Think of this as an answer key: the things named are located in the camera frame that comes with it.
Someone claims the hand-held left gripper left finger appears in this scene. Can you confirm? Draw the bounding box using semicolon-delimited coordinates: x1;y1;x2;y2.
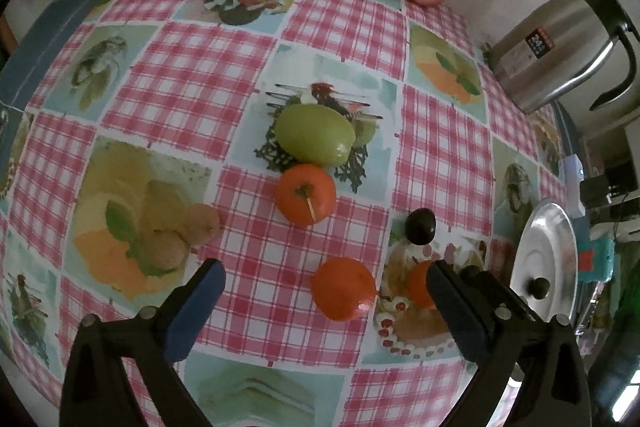
59;258;227;427

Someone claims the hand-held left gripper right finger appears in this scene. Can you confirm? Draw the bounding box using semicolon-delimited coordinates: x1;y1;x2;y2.
426;259;593;427

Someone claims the brown kiwi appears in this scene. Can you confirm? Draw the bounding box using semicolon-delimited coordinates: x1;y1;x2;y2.
182;203;222;248

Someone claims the round metal plate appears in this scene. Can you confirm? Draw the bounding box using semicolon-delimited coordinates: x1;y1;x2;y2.
509;202;580;325

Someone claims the orange with stem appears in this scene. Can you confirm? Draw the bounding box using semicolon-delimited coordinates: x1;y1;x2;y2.
274;163;337;228

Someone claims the green mango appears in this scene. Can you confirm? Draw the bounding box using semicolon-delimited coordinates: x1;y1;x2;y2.
275;103;357;168

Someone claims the teal box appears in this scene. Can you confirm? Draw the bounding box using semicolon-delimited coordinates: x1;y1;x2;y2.
575;234;616;283

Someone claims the white power strip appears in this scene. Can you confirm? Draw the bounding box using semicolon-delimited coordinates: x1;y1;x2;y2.
560;154;586;215

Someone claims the black power adapter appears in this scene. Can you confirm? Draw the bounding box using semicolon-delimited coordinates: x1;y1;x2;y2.
580;174;613;208

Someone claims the checkered printed tablecloth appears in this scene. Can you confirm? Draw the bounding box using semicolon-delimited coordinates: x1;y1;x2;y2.
0;0;576;427

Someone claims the stainless steel kettle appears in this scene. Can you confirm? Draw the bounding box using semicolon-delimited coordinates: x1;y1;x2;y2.
487;0;640;115

